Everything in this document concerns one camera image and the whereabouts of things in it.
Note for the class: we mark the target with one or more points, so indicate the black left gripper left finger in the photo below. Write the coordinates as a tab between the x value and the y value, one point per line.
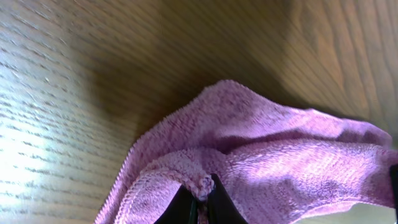
183	209

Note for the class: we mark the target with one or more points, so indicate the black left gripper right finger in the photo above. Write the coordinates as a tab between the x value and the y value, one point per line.
221	209

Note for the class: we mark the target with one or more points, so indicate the purple microfiber cloth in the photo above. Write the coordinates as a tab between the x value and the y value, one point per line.
278	164

